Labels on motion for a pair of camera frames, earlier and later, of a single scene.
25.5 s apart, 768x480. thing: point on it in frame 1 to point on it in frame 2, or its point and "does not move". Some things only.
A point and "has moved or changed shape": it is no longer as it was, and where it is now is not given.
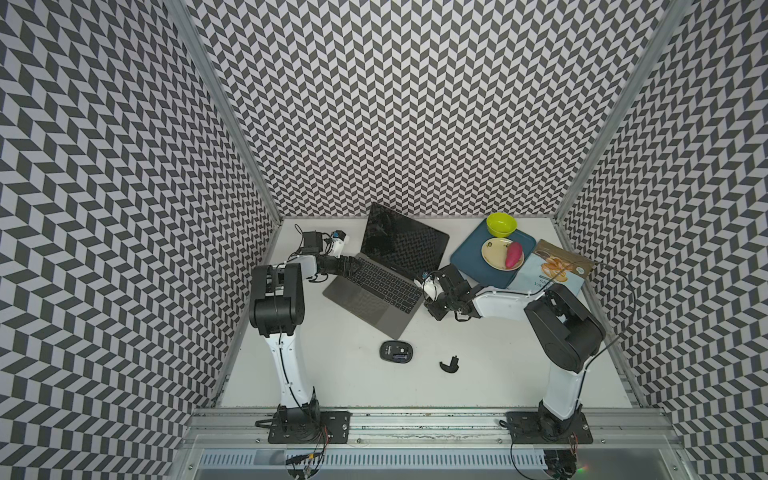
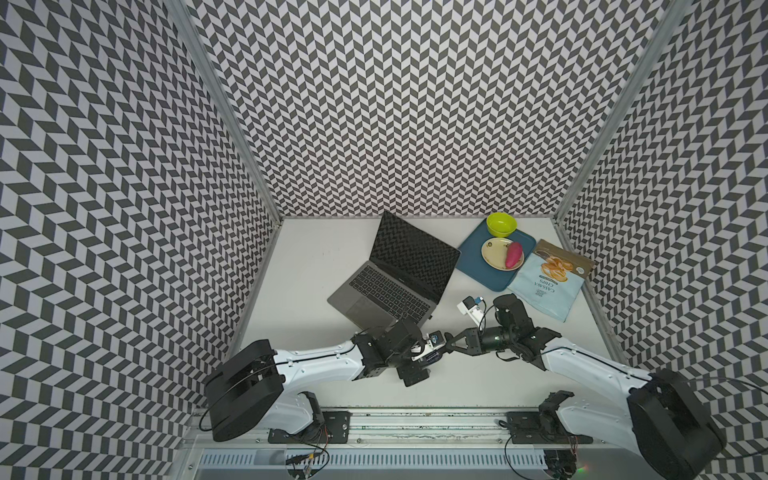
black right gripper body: x=441 y=304 to x=490 y=338
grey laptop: x=396 y=252 has moved or changed shape
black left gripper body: x=337 y=265 to x=406 y=368
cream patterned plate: x=494 y=254 does not move
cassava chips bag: x=551 y=264 does not move
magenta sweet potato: x=513 y=254 does not move
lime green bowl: x=501 y=224 does not move
